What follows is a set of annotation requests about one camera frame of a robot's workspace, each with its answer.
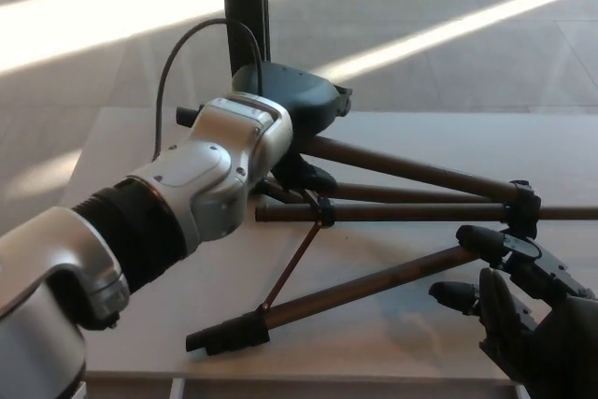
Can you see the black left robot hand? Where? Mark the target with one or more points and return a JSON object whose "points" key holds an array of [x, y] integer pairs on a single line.
{"points": [[299, 95]]}

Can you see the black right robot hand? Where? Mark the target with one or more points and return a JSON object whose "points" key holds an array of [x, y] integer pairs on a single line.
{"points": [[551, 324]]}

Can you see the bronze tripod with black clamps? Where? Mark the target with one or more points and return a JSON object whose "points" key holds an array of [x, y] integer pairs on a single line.
{"points": [[397, 212]]}

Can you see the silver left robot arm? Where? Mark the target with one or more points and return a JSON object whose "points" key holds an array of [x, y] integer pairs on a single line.
{"points": [[201, 175]]}

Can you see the black upright pole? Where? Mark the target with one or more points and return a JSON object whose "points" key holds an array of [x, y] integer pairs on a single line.
{"points": [[243, 6]]}

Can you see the white desk frame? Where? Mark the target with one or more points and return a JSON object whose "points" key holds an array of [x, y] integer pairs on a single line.
{"points": [[177, 389]]}

